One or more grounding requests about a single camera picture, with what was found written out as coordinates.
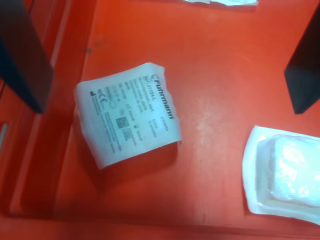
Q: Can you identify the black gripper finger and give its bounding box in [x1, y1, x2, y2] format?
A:
[283, 4, 320, 116]
[0, 0, 55, 115]

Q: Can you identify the red plastic crate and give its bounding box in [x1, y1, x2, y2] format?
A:
[0, 0, 320, 240]

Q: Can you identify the printed gauze packet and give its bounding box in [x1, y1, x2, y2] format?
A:
[74, 61, 183, 171]

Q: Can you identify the white bandage blister pack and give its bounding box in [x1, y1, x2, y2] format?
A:
[210, 0, 260, 7]
[241, 124, 320, 224]
[178, 0, 211, 5]

